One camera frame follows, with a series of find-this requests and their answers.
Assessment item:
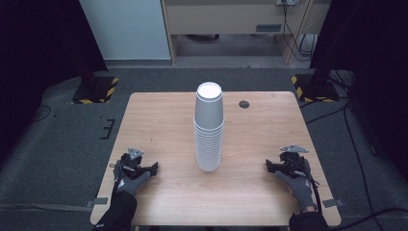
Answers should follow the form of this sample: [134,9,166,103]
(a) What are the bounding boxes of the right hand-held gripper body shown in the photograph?
[279,143,312,178]

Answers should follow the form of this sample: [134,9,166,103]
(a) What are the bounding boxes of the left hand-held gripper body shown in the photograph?
[113,146,144,177]

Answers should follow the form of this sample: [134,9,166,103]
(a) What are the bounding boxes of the stack of white paper cups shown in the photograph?
[192,81,225,172]

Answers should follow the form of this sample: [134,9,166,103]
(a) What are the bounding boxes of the person's left hand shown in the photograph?
[113,160,152,196]

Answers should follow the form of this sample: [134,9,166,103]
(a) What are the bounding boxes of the person's right hand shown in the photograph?
[274,169,318,214]

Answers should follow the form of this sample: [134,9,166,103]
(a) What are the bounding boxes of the black tape floor mark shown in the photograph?
[99,118,116,141]

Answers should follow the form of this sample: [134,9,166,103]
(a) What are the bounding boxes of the grey tape strip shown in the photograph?
[86,196,110,208]
[321,198,345,208]

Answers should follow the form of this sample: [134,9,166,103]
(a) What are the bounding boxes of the black yellow striped stand base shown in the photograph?
[291,73,341,104]
[71,76,120,105]

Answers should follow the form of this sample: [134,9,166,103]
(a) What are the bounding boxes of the black curtain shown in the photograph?
[309,0,408,181]
[0,0,109,163]

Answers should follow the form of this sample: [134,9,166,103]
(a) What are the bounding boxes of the white cabinet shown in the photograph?
[79,0,171,62]

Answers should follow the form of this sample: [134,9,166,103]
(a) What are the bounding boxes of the light wooden desk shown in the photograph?
[161,0,331,66]

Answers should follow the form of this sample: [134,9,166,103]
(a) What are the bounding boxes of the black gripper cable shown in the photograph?
[290,158,322,215]

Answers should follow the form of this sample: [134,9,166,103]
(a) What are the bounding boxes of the short black floor cable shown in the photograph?
[304,105,348,126]

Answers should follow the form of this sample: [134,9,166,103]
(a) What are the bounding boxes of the long black floor cable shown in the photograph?
[342,95,377,217]

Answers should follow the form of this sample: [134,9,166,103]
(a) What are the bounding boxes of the thin black floor cable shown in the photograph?
[31,104,53,123]

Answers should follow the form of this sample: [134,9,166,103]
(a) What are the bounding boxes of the thick black floor cable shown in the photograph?
[330,207,408,231]

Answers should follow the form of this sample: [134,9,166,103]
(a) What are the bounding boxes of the hanging black desk cables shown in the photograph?
[281,0,319,63]

